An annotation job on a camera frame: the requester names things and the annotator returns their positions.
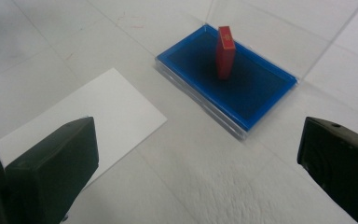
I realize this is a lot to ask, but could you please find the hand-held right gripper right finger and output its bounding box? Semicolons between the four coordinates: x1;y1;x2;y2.
296;116;358;224

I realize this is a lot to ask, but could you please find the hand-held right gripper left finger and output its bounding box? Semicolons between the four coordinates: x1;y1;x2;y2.
4;116;100;224

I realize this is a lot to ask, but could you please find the blue ink pad clear case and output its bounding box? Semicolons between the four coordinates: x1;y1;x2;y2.
155;0;358;142

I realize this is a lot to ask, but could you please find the red stamp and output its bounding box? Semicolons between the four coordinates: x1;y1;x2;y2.
215;25;237;81

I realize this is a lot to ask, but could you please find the white paper sheet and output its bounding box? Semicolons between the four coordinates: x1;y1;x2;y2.
0;67;169;189

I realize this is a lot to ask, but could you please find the white table cover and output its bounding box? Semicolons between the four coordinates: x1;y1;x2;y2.
0;0;358;224

